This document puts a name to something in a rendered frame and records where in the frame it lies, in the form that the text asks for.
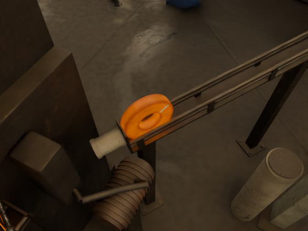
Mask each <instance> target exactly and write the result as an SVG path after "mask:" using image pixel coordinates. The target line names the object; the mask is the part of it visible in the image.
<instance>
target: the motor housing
mask: <svg viewBox="0 0 308 231"><path fill-rule="evenodd" d="M154 175H155V174H154V171H153V168H152V166H151V165H150V164H149V163H148V162H146V161H145V160H143V159H141V158H139V157H136V156H127V157H125V158H124V159H123V160H121V162H120V164H119V165H118V167H117V168H116V170H115V172H114V173H113V176H111V178H110V180H109V181H108V184H106V185H105V188H104V189H103V191H104V190H107V189H110V188H114V187H118V186H123V185H128V184H133V183H134V181H135V179H136V178H138V179H142V180H146V181H149V187H150V186H151V184H152V182H153V180H154ZM149 187H147V188H142V189H138V190H133V191H128V192H122V193H118V194H115V195H111V196H108V197H105V198H102V199H98V200H97V202H95V203H94V207H93V209H92V210H93V212H94V217H95V218H96V219H98V220H99V221H100V222H102V223H103V224H105V225H107V226H108V227H110V228H111V229H112V231H143V229H142V223H141V216H140V210H139V207H140V203H141V202H142V201H143V199H144V197H145V194H146V193H147V191H148V190H149Z"/></svg>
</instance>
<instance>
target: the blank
mask: <svg viewBox="0 0 308 231"><path fill-rule="evenodd" d="M150 114H153V115H152V116H151V117H150V118H148V119H147V120H145V121H142V119H143V118H145V117H146V116H148V115H150ZM172 114H173V106H172V104H171V103H170V101H169V100H168V99H167V98H166V97H165V96H164V95H161V94H151V95H147V96H145V97H142V98H140V99H139V100H137V101H135V102H134V103H133V104H131V105H130V106H129V107H128V108H127V109H126V111H125V112H124V113H123V115H122V117H121V126H122V128H123V130H124V132H125V134H126V135H127V137H129V138H131V139H135V138H136V137H138V136H140V135H142V134H144V133H146V132H148V131H150V130H152V129H154V128H156V127H157V126H159V125H161V124H163V123H165V122H167V121H169V120H170V118H171V117H172Z"/></svg>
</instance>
